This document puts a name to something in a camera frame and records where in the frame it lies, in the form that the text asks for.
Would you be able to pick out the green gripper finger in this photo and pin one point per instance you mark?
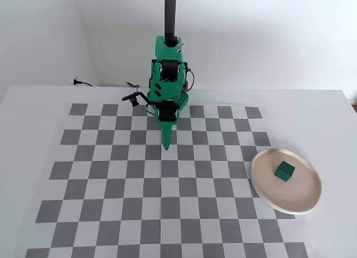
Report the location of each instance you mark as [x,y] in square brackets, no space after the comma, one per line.
[167,135]

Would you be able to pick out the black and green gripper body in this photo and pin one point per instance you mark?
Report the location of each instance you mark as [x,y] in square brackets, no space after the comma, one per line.
[168,114]

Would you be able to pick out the dark green dice cube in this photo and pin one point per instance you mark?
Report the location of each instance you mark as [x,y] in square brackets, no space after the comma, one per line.
[284,172]

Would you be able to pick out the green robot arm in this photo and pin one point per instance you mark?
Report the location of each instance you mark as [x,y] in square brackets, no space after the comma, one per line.
[167,87]

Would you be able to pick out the beige round plate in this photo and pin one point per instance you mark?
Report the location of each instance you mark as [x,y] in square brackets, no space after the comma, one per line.
[295,196]

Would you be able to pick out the black table clamp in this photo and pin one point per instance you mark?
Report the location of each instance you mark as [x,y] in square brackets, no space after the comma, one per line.
[186,66]

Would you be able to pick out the grey checkerboard mat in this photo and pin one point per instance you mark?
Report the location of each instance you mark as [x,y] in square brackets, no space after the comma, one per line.
[178,191]

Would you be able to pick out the black vertical pole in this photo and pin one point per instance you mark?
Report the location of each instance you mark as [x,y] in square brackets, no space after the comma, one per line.
[170,15]

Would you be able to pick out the black wrist camera board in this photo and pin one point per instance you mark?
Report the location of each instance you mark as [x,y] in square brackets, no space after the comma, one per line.
[134,98]

